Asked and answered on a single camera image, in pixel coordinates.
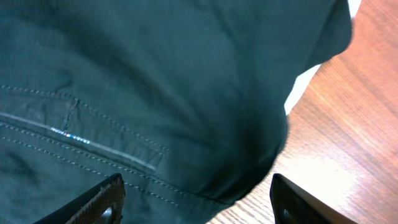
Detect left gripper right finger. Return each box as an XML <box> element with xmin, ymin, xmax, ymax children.
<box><xmin>270</xmin><ymin>173</ymin><xmax>357</xmax><ymax>224</ymax></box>

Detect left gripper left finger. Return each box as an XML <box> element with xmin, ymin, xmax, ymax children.
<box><xmin>35</xmin><ymin>173</ymin><xmax>126</xmax><ymax>224</ymax></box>

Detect black shorts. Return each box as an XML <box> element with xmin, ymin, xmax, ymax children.
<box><xmin>1</xmin><ymin>0</ymin><xmax>351</xmax><ymax>223</ymax></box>

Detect white garment in pile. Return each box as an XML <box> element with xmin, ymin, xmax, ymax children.
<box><xmin>284</xmin><ymin>0</ymin><xmax>361</xmax><ymax>115</ymax></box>

